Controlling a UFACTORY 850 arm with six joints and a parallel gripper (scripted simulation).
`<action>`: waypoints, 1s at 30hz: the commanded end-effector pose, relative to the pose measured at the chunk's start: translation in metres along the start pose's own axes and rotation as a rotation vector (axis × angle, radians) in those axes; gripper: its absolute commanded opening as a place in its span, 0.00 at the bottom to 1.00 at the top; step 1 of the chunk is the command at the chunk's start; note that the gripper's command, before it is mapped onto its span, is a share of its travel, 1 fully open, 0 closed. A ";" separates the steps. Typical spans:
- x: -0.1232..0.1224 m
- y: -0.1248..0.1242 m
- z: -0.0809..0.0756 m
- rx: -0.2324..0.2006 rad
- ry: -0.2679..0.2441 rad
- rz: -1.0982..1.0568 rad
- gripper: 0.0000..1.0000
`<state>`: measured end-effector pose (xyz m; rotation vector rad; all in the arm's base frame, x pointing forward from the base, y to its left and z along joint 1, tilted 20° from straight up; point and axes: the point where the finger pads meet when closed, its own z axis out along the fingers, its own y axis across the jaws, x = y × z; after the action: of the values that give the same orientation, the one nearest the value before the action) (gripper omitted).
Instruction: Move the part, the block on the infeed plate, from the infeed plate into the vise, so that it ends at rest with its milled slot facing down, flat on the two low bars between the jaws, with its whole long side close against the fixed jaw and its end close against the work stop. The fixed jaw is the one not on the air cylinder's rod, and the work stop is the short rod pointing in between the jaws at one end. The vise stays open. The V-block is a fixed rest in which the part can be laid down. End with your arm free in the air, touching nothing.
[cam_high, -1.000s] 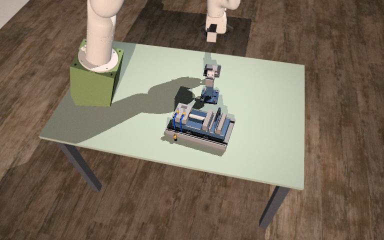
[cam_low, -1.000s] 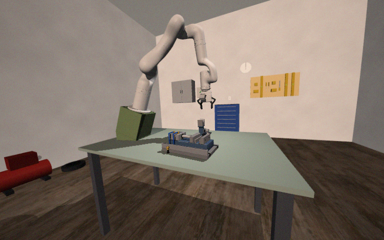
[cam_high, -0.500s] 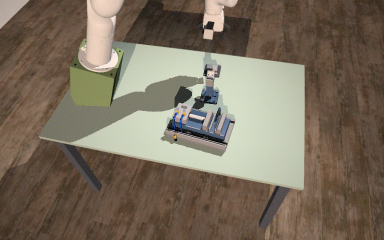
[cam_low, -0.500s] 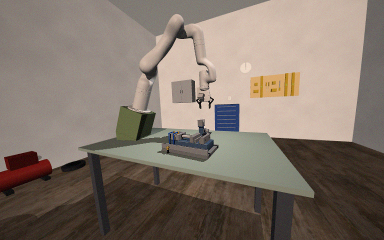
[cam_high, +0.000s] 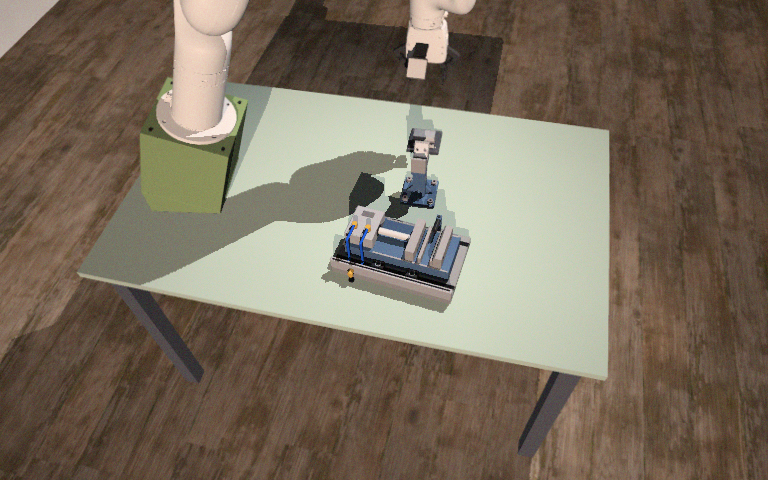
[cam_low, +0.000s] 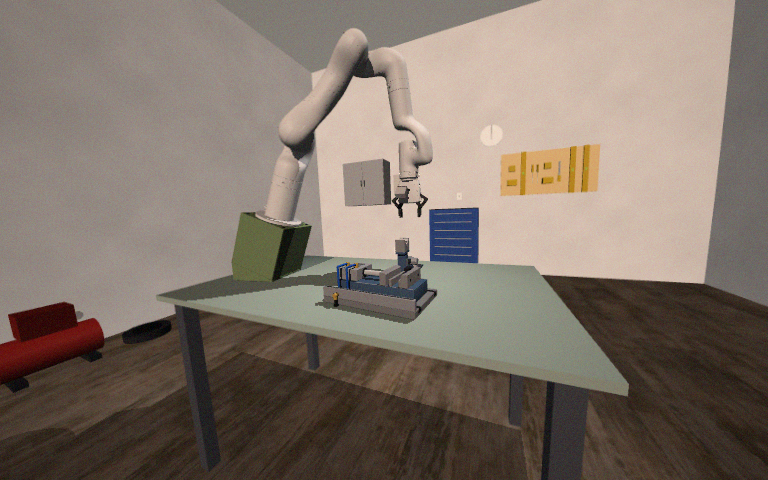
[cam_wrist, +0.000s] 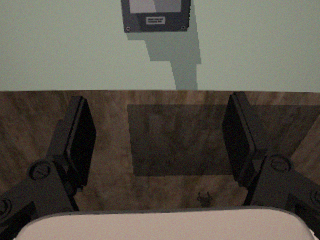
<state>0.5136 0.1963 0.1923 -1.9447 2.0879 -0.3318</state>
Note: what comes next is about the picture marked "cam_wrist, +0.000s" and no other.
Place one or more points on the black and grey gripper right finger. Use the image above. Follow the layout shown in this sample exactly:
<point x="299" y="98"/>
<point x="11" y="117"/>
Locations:
<point x="268" y="176"/>

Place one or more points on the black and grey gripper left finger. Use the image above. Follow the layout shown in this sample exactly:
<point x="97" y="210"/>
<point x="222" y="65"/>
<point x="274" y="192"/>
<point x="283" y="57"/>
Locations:
<point x="65" y="167"/>

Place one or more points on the dark grey metal block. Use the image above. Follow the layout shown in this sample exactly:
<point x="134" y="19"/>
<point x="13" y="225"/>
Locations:
<point x="153" y="6"/>

